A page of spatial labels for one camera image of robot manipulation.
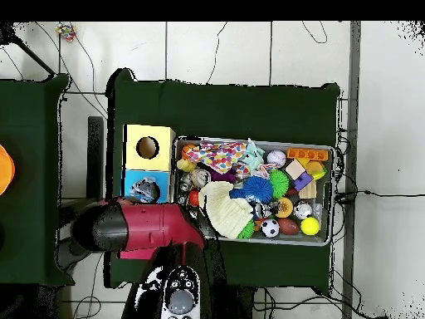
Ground polka dot cloth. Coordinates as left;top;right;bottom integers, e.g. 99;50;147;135
183;140;248;175

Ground white knitted cloth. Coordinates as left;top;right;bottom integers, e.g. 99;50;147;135
198;180;255;239

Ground blue spiky ball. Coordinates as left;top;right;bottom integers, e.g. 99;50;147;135
242;175;275;204

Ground clear plastic bottle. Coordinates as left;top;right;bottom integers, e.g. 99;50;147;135
129;179;161;204

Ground wooden box with three holes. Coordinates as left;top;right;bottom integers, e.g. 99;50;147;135
119;124;177;262

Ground small white baseball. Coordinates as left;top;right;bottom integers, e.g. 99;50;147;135
266;149;287;169

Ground green spiky ball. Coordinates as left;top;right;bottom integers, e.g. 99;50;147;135
268;171;291;199

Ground small soccer ball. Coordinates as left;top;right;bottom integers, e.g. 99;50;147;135
261;218;281;238

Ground plain wooden cube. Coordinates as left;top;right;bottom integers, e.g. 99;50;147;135
285;159;308;180

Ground orange toy building block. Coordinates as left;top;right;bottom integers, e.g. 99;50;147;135
286;147;330;162

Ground smooth yellow ball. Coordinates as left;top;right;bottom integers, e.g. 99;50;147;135
300;216;320;237

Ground green cloth side table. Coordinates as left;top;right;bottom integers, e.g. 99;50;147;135
0;72;73;287

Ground small colourful floor toy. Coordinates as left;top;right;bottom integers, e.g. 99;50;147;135
56;22;77;42

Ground orange round object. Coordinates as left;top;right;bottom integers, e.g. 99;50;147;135
0;145;16;196

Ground clear wire mesh bin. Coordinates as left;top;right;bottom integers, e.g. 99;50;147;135
169;135;335;247

